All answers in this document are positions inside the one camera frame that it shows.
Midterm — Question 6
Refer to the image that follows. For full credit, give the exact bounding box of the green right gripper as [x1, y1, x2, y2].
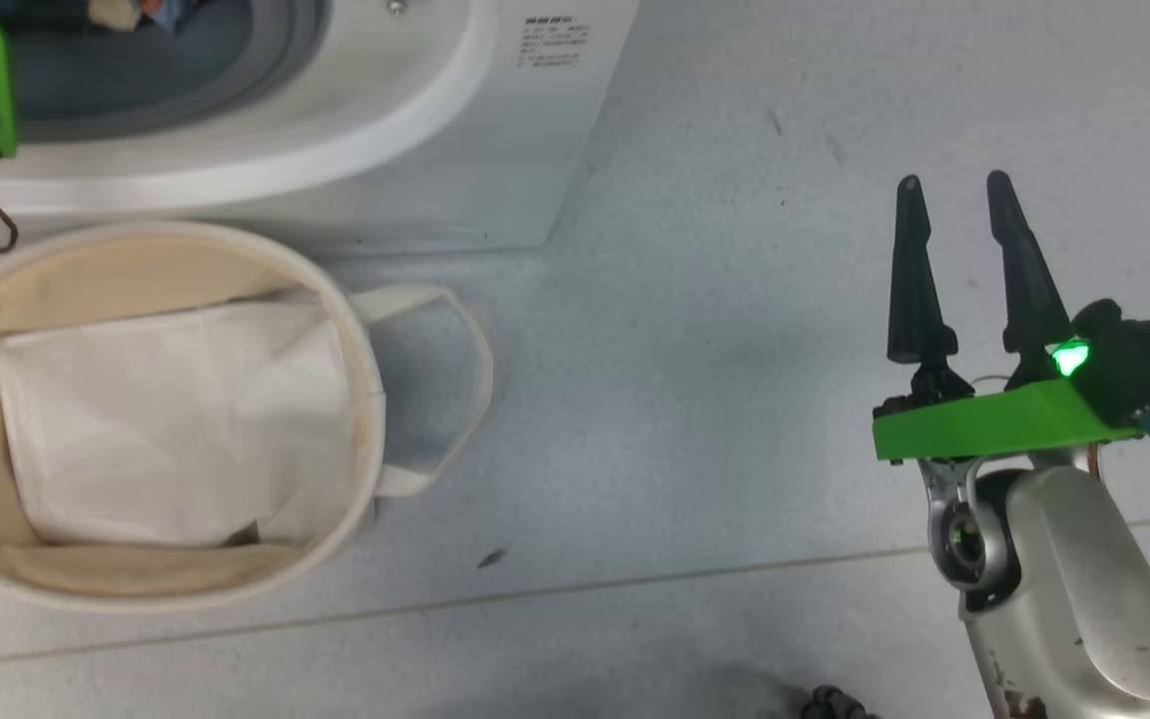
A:
[871, 171, 1143, 611]

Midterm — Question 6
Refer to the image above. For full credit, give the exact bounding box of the blue orange patterned garment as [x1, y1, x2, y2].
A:
[86, 0, 209, 37]

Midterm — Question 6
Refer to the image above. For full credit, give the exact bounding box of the white front-load washing machine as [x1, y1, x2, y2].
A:
[0, 0, 642, 257]

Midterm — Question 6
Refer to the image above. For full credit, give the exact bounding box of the white folded sheet liner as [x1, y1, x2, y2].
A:
[0, 299, 353, 549]

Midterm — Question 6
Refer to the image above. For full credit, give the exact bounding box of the small printed text sticker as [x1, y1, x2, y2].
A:
[517, 14, 592, 70]

